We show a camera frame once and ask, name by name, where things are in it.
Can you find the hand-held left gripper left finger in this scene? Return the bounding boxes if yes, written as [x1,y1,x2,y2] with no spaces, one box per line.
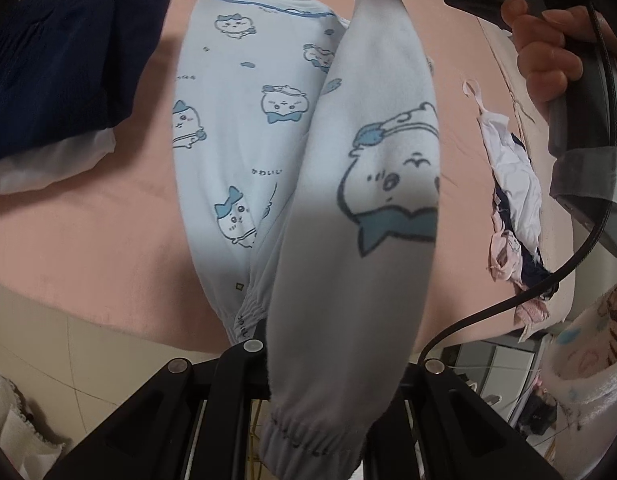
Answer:
[41,317,272,480]

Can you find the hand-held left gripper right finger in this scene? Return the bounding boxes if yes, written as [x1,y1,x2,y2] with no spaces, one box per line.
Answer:
[361,357,564,480]

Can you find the light blue printed pajama pants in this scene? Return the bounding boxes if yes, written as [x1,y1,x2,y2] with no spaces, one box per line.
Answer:
[171,0,444,478]

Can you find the pile of mixed small clothes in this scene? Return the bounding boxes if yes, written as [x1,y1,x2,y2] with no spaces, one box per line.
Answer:
[493,132,560,298]

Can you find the person's right hand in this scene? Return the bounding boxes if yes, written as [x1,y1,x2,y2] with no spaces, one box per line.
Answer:
[501,0,585,122]

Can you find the white crumpled garment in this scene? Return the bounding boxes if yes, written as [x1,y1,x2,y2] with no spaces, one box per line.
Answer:
[475,110,544,256]

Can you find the pink floral garment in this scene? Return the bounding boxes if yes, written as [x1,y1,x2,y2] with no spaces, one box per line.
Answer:
[488,230,551,341]

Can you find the pink bed sheet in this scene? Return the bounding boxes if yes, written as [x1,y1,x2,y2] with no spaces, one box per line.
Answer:
[0,0,579,356]

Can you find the white lace-trimmed cloth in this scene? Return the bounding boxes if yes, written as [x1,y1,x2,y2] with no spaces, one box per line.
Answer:
[0,365,69,480]

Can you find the white folded cloth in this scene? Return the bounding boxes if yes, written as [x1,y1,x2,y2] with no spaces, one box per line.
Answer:
[0,127,116,196]

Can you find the navy blue knit garment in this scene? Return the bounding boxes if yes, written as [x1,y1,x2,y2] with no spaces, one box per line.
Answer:
[0,0,184,163]

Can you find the black cable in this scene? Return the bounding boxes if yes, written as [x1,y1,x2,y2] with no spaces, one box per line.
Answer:
[418,2,617,361]

